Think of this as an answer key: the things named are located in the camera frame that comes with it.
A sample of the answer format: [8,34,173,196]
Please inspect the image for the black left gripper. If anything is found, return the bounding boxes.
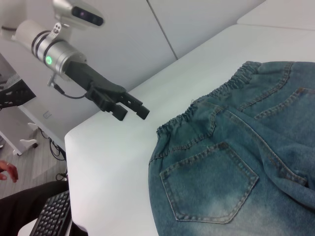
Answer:
[64,60,151,123]

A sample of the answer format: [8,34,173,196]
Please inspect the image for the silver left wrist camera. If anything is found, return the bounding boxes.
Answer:
[53,0,105,31]

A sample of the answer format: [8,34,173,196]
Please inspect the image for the black gripper cable with plug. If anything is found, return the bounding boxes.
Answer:
[47,75,88,99]

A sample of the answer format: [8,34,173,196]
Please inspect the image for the black floor cable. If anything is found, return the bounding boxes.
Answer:
[40,130,66,162]
[56,167,69,182]

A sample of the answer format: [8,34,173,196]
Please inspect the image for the person's bare hand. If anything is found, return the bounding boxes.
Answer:
[0,159,19,183]

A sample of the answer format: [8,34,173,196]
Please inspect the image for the blue denim shorts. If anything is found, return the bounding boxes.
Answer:
[148,60,315,236]

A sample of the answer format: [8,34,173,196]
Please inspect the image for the black perforated bracket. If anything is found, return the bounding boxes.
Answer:
[0,78,37,112]

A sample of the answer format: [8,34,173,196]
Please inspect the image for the silver camera mounting bracket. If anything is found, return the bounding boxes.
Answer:
[46,21,72,42]

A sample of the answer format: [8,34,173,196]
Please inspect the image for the black computer keyboard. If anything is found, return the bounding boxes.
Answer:
[31,189,73,236]

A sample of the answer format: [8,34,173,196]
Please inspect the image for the white desk frame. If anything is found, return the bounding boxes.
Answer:
[0,53,40,157]

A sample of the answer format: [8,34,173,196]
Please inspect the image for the person's black trousers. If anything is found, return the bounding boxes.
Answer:
[0,180,89,236]

